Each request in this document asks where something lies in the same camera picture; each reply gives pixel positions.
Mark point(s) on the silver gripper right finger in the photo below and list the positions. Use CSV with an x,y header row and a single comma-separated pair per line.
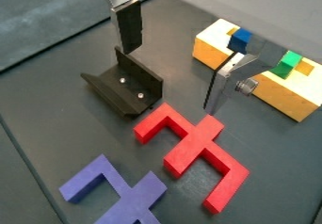
x,y
234,77

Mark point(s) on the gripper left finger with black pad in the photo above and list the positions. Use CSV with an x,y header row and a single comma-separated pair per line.
x,y
127,21

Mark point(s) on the purple E-shaped block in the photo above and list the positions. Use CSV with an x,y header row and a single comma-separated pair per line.
x,y
136,199

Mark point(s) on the yellow wooden board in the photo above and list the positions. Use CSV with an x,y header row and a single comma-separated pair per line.
x,y
295,95

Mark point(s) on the black angle fixture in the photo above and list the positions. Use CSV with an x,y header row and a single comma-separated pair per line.
x,y
128,86

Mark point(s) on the blue rectangular block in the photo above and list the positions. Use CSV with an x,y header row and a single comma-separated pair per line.
x,y
239,40

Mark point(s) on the green rectangular block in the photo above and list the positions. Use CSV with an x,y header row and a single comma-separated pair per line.
x,y
286,64

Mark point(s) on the red E-shaped block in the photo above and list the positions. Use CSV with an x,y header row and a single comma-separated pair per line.
x,y
196,145

